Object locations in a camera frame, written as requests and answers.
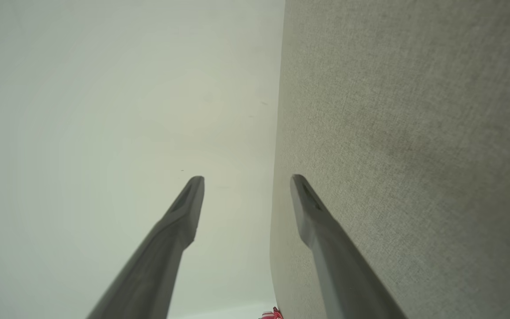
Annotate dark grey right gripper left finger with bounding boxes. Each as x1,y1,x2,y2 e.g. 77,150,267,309
87,176,205,319

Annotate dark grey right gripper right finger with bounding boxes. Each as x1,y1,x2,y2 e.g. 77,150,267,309
290,174,408,319

